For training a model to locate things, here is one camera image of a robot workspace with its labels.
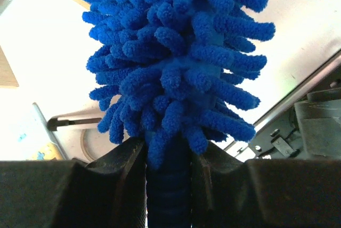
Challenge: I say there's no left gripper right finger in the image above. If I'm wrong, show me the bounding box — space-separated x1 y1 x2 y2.
191 143 340 227

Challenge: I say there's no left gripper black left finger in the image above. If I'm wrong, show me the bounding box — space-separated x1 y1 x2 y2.
1 137 146 227

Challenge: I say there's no roll of beige tape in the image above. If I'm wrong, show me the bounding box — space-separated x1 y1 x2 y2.
80 128 118 162

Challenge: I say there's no blue microfibre duster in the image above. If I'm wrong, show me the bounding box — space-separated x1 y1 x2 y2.
82 0 275 227

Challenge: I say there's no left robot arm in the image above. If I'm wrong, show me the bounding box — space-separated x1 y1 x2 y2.
1 89 340 227

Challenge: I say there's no blue yellow calculator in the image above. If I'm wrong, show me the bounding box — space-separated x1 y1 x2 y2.
6 102 69 161

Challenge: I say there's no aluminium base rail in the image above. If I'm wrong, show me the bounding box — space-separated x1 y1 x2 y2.
223 51 340 161

